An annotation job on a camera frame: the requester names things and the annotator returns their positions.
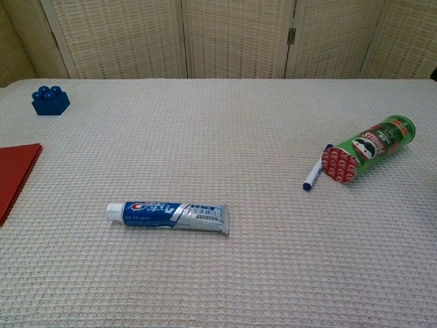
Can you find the blue white toothpaste tube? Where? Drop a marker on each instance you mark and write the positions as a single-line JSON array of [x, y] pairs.
[[153, 213]]

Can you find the white blue marker pen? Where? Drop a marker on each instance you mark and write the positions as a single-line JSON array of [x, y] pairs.
[[312, 177]]

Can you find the white waffle tablecloth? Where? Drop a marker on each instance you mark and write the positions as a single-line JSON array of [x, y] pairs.
[[205, 273]]

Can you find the brass screen hinge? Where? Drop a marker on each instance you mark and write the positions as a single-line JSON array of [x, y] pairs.
[[291, 36]]

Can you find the green Pringles can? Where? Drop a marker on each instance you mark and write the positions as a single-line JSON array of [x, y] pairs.
[[375, 145]]

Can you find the woven folding screen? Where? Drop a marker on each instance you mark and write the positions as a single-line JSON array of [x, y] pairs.
[[119, 37]]

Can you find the blue toy building block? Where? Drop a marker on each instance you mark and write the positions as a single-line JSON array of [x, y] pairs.
[[51, 102]]

